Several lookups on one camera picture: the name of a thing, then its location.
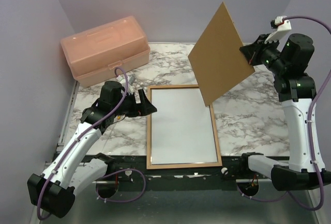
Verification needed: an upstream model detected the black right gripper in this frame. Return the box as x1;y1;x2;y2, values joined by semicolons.
240;33;288;74

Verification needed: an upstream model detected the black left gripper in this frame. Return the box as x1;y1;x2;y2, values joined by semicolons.
113;89;157;118

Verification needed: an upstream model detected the photo print with balloons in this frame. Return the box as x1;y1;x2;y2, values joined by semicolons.
151;88;218;165

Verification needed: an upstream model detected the blue wooden picture frame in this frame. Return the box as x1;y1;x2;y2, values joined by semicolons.
146;84;223;170

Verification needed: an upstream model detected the brown frame backing board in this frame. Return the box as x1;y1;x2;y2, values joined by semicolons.
188;3;255;106

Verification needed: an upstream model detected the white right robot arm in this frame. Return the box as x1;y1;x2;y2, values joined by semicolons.
238;34;330;191

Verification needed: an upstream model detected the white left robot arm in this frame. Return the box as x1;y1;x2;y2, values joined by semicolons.
27;81;157;220

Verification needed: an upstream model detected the pink plastic storage box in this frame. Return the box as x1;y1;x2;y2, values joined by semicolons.
61;16;151;87

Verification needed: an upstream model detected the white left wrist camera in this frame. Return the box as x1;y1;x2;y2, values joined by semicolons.
116;75;137;94

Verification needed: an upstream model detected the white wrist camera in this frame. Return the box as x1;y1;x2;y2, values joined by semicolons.
116;75;137;94
264;16;292;44

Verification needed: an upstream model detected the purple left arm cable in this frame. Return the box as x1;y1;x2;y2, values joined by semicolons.
36;66;146;221

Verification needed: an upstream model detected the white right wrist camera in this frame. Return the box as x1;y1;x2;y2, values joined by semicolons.
264;16;292;44

